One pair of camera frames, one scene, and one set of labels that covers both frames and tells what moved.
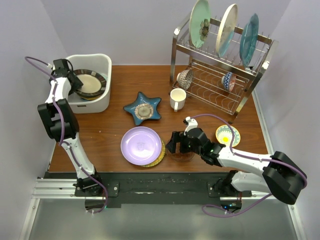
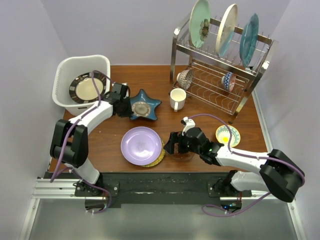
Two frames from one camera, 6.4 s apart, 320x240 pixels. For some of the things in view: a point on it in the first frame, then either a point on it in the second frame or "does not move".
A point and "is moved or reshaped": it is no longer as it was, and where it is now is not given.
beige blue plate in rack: x=227 y=30 does not move
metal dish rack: x=224 y=83 does not move
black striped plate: x=94 y=84 is moved or reshaped
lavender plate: x=141 y=145 does not move
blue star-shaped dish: x=144 y=108 is moved or reshaped
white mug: x=177 y=98 does not move
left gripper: x=78 y=84 → x=128 y=112
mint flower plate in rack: x=199 y=23 does not move
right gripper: x=177 y=137 does not move
